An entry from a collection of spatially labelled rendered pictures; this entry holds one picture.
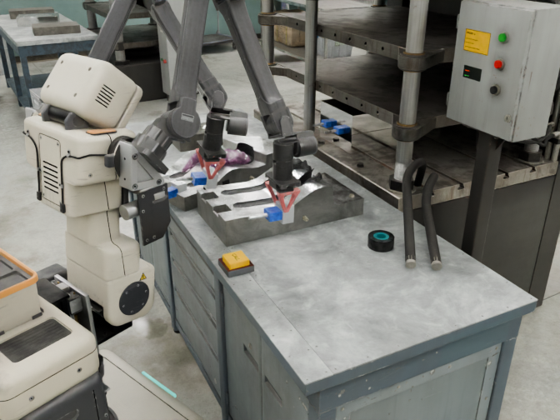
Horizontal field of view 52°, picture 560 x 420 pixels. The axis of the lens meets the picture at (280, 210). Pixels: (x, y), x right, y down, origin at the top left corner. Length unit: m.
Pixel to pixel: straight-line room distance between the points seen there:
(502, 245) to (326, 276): 1.22
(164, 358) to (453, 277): 1.40
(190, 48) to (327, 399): 0.90
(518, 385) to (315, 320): 1.35
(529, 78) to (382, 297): 0.82
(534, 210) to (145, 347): 1.82
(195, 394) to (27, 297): 1.10
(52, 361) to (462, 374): 1.04
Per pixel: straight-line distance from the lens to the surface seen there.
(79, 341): 1.47
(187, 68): 1.48
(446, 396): 1.69
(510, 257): 2.78
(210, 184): 1.86
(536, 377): 2.71
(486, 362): 1.72
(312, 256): 1.72
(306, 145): 1.61
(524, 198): 2.66
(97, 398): 1.58
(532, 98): 1.96
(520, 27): 1.90
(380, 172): 2.38
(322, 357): 1.36
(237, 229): 1.76
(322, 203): 1.87
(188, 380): 2.51
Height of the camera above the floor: 1.68
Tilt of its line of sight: 26 degrees down
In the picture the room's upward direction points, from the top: straight up
